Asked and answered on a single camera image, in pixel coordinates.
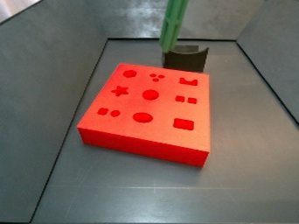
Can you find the green three prong object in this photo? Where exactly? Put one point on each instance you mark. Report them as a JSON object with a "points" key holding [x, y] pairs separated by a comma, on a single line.
{"points": [[173, 22]]}

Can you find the black curved fixture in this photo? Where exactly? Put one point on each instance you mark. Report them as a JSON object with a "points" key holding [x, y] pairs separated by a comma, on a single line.
{"points": [[188, 58]]}

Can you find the red block with shaped holes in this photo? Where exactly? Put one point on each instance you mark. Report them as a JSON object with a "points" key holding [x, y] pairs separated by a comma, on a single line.
{"points": [[153, 112]]}

